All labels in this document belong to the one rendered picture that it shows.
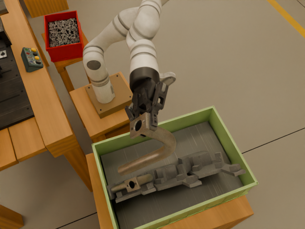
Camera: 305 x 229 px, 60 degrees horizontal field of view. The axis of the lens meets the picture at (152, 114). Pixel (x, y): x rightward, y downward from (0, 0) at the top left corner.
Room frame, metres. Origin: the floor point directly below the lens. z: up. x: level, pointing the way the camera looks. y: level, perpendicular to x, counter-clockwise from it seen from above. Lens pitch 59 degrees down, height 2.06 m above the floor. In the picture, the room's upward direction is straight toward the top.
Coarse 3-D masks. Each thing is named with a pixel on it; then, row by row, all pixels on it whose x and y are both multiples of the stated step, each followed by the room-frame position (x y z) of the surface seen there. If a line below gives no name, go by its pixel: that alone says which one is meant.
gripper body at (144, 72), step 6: (132, 72) 0.42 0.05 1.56; (138, 72) 0.41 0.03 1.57; (144, 72) 0.41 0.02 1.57; (150, 72) 0.41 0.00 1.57; (156, 72) 0.42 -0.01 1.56; (132, 78) 0.40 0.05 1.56; (138, 78) 0.40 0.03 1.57; (144, 78) 0.40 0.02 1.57; (150, 78) 0.40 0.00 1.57; (156, 78) 0.40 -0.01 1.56; (132, 84) 0.39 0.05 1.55; (138, 84) 0.39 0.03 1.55; (144, 84) 0.39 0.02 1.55; (150, 84) 0.38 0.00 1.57; (132, 90) 0.40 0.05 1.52; (138, 90) 0.39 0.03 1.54; (150, 90) 0.36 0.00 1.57; (150, 96) 0.35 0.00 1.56; (144, 108) 0.34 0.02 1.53
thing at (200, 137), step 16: (192, 128) 0.66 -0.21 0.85; (208, 128) 0.66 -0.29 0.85; (144, 144) 0.56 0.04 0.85; (160, 144) 0.56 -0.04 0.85; (192, 144) 0.56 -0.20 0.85; (208, 144) 0.56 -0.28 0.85; (112, 160) 0.48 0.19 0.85; (128, 160) 0.48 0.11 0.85; (176, 160) 0.48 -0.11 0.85; (224, 160) 0.48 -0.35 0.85; (112, 176) 0.40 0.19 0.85; (128, 176) 0.40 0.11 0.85; (208, 176) 0.40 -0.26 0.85; (224, 176) 0.40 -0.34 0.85; (160, 192) 0.33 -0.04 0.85; (176, 192) 0.33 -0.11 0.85; (192, 192) 0.33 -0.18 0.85; (208, 192) 0.33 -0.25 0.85; (224, 192) 0.33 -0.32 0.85; (128, 208) 0.26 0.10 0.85; (144, 208) 0.26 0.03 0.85; (160, 208) 0.26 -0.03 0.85; (176, 208) 0.26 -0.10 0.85; (128, 224) 0.19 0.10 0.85
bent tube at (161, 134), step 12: (144, 120) 0.28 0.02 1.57; (132, 132) 0.27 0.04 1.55; (144, 132) 0.26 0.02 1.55; (156, 132) 0.27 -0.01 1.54; (168, 132) 0.28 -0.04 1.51; (168, 144) 0.26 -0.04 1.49; (144, 156) 0.28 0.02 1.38; (156, 156) 0.27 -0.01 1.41; (120, 168) 0.27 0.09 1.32; (132, 168) 0.26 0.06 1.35
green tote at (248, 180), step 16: (192, 112) 0.68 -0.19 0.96; (208, 112) 0.70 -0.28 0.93; (176, 128) 0.65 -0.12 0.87; (224, 128) 0.59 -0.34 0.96; (96, 144) 0.51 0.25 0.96; (112, 144) 0.53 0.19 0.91; (128, 144) 0.56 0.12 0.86; (224, 144) 0.55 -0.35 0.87; (96, 160) 0.44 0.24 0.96; (240, 160) 0.44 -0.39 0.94; (240, 176) 0.40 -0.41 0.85; (240, 192) 0.31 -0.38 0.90; (112, 208) 0.24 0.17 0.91; (192, 208) 0.23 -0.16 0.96; (208, 208) 0.27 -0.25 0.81; (144, 224) 0.17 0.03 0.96; (160, 224) 0.19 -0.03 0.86
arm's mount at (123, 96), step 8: (112, 80) 0.93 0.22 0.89; (120, 80) 0.93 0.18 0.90; (88, 88) 0.88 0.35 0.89; (120, 88) 0.88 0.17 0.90; (128, 88) 0.87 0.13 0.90; (120, 96) 0.82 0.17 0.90; (128, 96) 0.82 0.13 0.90; (96, 104) 0.77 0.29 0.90; (104, 104) 0.77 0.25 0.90; (112, 104) 0.77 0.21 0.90; (120, 104) 0.77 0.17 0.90; (128, 104) 0.79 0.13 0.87; (104, 112) 0.72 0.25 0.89; (112, 112) 0.74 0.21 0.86
